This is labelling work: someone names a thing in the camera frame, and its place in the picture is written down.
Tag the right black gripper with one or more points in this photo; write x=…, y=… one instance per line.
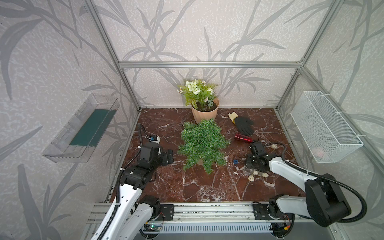
x=248, y=160

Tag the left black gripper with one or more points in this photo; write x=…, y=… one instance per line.
x=165, y=160

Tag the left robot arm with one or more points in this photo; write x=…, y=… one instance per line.
x=131, y=213

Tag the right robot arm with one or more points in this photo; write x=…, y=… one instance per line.
x=324, y=201

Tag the small green christmas tree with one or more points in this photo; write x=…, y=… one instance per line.
x=203, y=142

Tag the black and yellow glove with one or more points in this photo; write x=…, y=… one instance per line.
x=243, y=124

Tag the potted white flower plant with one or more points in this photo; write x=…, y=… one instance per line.
x=201, y=96

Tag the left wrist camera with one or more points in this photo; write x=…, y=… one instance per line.
x=154, y=139

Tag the red handled tool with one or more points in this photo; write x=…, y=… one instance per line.
x=243, y=138

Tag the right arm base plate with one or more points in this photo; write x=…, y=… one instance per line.
x=261, y=211

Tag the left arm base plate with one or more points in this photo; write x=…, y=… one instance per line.
x=166, y=212

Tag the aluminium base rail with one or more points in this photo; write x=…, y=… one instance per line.
x=220, y=212

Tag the white wire mesh basket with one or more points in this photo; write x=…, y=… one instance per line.
x=326, y=132

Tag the clear plastic wall tray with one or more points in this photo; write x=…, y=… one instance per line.
x=78, y=139

